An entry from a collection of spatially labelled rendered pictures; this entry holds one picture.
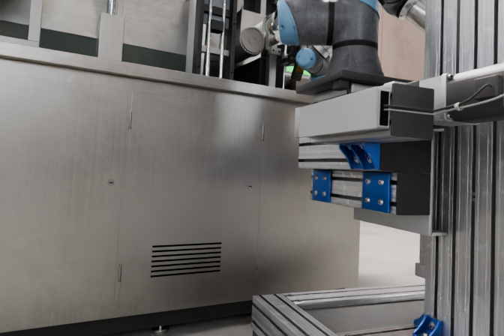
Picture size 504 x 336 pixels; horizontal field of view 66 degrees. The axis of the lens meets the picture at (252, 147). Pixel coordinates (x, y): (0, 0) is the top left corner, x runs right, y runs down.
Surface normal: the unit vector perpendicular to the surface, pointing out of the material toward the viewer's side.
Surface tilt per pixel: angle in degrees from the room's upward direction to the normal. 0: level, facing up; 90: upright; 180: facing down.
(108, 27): 90
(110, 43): 90
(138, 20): 90
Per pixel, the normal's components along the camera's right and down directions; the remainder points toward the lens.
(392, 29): 0.36, -0.04
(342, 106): -0.93, -0.07
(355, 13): -0.12, -0.07
